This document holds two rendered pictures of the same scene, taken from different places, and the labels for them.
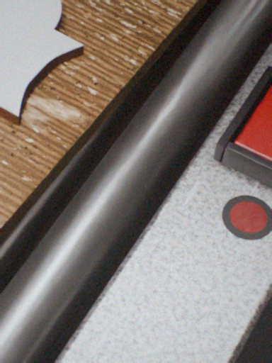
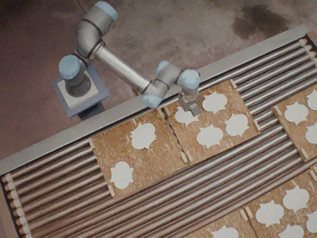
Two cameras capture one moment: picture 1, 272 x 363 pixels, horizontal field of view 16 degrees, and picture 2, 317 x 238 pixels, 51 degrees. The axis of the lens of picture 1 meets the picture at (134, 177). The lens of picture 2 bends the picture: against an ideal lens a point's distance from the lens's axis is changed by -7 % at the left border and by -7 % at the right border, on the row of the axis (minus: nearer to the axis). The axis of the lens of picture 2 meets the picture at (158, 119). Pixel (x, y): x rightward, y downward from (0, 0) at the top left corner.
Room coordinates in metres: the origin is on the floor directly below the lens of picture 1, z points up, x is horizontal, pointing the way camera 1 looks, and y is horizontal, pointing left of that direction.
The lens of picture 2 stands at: (1.17, 0.47, 2.66)
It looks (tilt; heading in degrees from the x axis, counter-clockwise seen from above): 67 degrees down; 226
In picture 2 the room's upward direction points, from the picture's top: 6 degrees counter-clockwise
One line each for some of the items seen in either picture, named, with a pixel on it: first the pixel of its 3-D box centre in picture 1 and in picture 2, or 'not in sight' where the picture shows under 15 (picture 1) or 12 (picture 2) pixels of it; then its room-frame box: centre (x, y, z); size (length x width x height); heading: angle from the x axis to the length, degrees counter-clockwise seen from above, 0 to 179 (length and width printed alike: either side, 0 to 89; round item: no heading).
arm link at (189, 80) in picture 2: not in sight; (189, 82); (0.55, 0.04, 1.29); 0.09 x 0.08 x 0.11; 99
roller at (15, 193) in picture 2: not in sight; (173, 120); (0.61, 0.00, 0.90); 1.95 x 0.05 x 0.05; 157
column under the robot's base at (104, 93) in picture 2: not in sight; (94, 117); (0.79, -0.56, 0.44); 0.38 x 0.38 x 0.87; 71
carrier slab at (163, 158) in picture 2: not in sight; (137, 152); (0.87, -0.02, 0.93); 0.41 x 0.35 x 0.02; 156
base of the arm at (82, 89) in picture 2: not in sight; (76, 81); (0.79, -0.56, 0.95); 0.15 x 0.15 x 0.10
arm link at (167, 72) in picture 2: not in sight; (168, 75); (0.59, -0.05, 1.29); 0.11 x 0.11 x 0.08; 9
